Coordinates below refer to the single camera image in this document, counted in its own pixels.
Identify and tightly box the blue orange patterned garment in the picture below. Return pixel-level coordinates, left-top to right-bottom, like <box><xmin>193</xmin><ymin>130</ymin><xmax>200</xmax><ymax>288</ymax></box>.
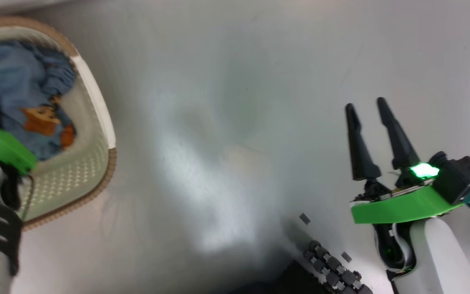
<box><xmin>0</xmin><ymin>41</ymin><xmax>77</xmax><ymax>162</ymax></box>

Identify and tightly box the black roller wheel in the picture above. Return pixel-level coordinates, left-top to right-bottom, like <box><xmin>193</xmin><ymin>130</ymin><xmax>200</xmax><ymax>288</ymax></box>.
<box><xmin>302</xmin><ymin>240</ymin><xmax>374</xmax><ymax>294</ymax></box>

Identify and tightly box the cream perforated laundry basket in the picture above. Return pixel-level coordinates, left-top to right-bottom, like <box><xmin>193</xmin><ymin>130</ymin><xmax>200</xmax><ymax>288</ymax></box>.
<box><xmin>0</xmin><ymin>16</ymin><xmax>117</xmax><ymax>231</ymax></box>

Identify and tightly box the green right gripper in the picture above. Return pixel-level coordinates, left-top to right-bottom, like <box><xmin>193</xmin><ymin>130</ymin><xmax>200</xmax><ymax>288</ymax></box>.
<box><xmin>344</xmin><ymin>97</ymin><xmax>464</xmax><ymax>225</ymax></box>

